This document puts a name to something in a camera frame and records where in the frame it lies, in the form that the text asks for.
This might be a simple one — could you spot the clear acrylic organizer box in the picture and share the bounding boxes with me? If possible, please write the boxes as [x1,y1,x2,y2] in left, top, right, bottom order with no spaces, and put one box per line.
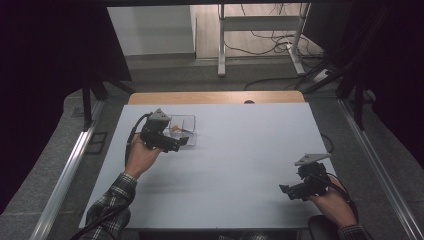
[162,113,199,148]

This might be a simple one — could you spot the person's left hand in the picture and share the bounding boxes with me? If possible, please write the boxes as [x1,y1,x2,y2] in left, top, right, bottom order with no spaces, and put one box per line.
[124,133,165,180]

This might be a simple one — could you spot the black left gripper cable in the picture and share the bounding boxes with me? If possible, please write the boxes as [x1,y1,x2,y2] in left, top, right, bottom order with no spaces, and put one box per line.
[69,112,153,240]

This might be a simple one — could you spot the white power strip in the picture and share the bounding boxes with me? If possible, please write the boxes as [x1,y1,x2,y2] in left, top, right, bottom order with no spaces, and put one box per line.
[312,68,332,83]

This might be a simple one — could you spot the black metal stand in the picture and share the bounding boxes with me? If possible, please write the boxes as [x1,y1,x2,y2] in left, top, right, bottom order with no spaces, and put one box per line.
[80,74,137,133]
[301,4,393,132]

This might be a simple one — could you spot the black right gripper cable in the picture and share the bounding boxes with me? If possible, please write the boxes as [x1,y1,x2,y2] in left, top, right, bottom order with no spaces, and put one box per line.
[316,172,360,224]

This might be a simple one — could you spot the white metal desk frame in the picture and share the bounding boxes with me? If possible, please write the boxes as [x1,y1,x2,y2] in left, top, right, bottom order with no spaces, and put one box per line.
[217,3,312,78]

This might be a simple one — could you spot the aluminium rail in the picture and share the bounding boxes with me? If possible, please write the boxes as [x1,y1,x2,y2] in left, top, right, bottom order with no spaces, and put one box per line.
[37,99,106,240]
[337,98,424,240]

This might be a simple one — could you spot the thin black cable loop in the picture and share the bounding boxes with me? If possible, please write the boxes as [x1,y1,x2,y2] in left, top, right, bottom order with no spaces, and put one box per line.
[320,132,335,155]

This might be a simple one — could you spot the black floor cables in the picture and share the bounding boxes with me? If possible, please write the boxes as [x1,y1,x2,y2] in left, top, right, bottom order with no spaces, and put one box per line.
[219,3,334,92]

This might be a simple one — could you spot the person's right hand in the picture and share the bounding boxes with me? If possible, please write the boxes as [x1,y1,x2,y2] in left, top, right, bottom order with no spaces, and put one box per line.
[306,175,358,229]

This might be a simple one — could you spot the wooden table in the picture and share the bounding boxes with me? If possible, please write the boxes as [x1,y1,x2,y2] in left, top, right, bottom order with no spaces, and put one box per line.
[128,90,306,106]

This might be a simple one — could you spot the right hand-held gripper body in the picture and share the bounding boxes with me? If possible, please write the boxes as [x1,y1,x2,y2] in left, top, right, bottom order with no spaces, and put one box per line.
[287,152,332,202]

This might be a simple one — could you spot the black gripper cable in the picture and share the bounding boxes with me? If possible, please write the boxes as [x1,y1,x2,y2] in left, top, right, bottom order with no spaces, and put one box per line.
[69,112,153,240]
[316,172,360,224]

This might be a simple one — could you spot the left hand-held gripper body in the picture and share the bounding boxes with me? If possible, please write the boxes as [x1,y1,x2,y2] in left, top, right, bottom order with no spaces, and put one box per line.
[139,107,179,154]

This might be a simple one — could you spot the white cabinet panel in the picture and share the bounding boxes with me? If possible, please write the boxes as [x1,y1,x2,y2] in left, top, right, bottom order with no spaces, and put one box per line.
[106,4,197,57]

